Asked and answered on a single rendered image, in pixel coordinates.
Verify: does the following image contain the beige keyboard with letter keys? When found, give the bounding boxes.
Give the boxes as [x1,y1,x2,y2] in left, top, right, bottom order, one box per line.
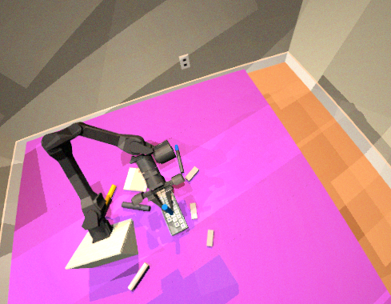
[155,190,189,236]

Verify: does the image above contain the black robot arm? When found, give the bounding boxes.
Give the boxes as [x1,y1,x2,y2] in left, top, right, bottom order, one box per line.
[41,122,176,243]

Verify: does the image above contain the beige cylinder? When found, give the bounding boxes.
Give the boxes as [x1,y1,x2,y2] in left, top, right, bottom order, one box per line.
[128,262,149,290]

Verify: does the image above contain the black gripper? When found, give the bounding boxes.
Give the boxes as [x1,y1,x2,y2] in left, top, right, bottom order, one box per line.
[131,167,185,213]

